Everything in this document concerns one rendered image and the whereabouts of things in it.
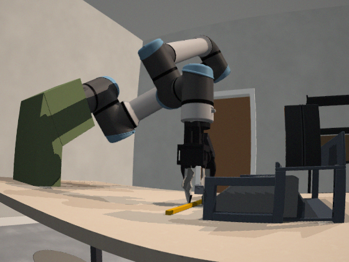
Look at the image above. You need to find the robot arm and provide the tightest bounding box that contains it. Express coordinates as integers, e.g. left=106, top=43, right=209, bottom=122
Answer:
left=82, top=35, right=231, bottom=143

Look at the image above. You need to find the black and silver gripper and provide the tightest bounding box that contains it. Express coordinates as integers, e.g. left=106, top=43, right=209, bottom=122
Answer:
left=177, top=121, right=216, bottom=203

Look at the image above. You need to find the yellow bar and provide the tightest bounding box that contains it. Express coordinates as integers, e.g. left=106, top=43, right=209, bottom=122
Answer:
left=165, top=199, right=202, bottom=215

